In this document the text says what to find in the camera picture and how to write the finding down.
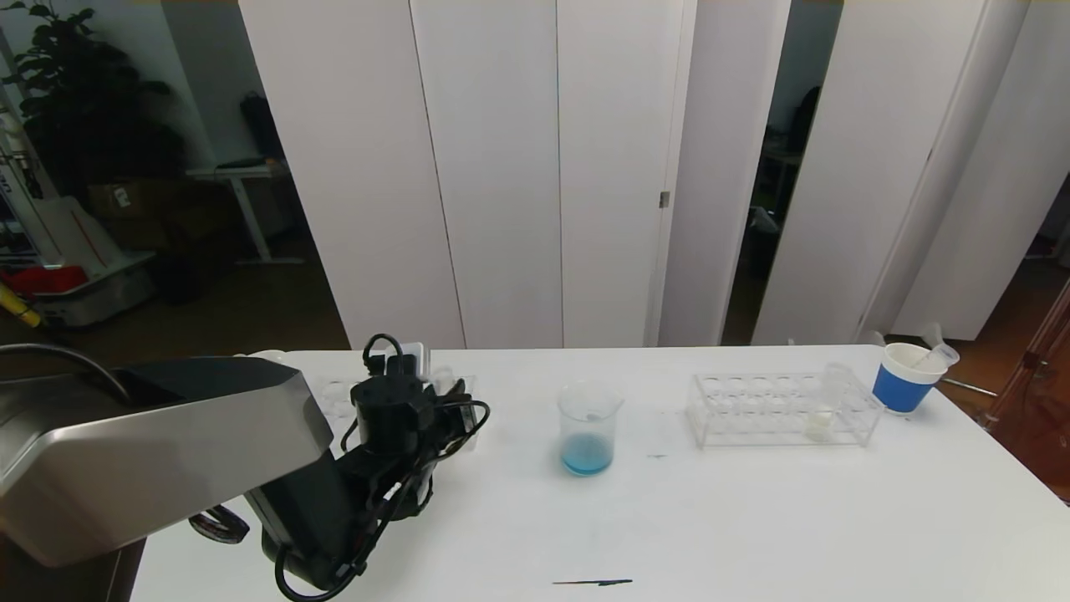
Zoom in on clear glass beaker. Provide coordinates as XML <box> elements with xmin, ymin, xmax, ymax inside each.
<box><xmin>557</xmin><ymin>381</ymin><xmax>625</xmax><ymax>477</ymax></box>

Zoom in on clear acrylic test tube rack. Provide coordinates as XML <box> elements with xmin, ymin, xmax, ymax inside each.
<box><xmin>687</xmin><ymin>370</ymin><xmax>885</xmax><ymax>450</ymax></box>
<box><xmin>320</xmin><ymin>368</ymin><xmax>479</xmax><ymax>454</ymax></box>

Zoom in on test tube with yellow pigment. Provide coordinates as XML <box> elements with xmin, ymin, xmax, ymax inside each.
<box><xmin>805</xmin><ymin>362</ymin><xmax>852</xmax><ymax>442</ymax></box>

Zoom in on white three-panel folding screen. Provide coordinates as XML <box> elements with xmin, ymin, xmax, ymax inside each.
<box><xmin>239</xmin><ymin>0</ymin><xmax>697</xmax><ymax>350</ymax></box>

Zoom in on white partition panel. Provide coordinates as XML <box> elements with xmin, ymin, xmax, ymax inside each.
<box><xmin>751</xmin><ymin>0</ymin><xmax>991</xmax><ymax>348</ymax></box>
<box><xmin>886</xmin><ymin>0</ymin><xmax>1070</xmax><ymax>345</ymax></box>
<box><xmin>657</xmin><ymin>0</ymin><xmax>792</xmax><ymax>349</ymax></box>

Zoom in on white standing desk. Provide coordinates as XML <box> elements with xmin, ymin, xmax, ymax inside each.
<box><xmin>186</xmin><ymin>161</ymin><xmax>306</xmax><ymax>267</ymax></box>

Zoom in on black backpack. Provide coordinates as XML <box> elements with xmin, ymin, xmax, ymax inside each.
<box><xmin>239</xmin><ymin>92</ymin><xmax>288</xmax><ymax>161</ymax></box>

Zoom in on white partition foot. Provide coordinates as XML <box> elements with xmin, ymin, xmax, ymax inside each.
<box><xmin>869</xmin><ymin>324</ymin><xmax>945</xmax><ymax>352</ymax></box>

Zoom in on cardboard box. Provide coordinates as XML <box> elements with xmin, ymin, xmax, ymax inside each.
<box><xmin>88</xmin><ymin>176</ymin><xmax>168</xmax><ymax>218</ymax></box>

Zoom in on white equipment base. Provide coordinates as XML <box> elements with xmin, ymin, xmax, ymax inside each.
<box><xmin>33</xmin><ymin>247</ymin><xmax>160</xmax><ymax>325</ymax></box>

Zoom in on white leaning board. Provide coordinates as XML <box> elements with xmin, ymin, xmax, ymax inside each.
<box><xmin>33</xmin><ymin>192</ymin><xmax>114</xmax><ymax>271</ymax></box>

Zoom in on dark green potted plant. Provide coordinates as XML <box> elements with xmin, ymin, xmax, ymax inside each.
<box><xmin>0</xmin><ymin>0</ymin><xmax>189</xmax><ymax>197</ymax></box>

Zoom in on brown wooden stand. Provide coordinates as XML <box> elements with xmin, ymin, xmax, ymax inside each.
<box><xmin>982</xmin><ymin>280</ymin><xmax>1070</xmax><ymax>503</ymax></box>

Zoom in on yellow tool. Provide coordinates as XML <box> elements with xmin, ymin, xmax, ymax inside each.
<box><xmin>0</xmin><ymin>278</ymin><xmax>43</xmax><ymax>327</ymax></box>

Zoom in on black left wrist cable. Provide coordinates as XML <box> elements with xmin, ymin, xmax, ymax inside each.
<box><xmin>274</xmin><ymin>333</ymin><xmax>492</xmax><ymax>602</ymax></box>

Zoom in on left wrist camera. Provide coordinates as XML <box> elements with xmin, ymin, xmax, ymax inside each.
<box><xmin>398</xmin><ymin>340</ymin><xmax>432</xmax><ymax>382</ymax></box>

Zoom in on dark left arm strap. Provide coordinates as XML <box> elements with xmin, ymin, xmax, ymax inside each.
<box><xmin>189</xmin><ymin>505</ymin><xmax>251</xmax><ymax>545</ymax></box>

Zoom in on black left shoulder cable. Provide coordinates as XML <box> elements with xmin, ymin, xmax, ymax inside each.
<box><xmin>0</xmin><ymin>343</ymin><xmax>133</xmax><ymax>404</ymax></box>

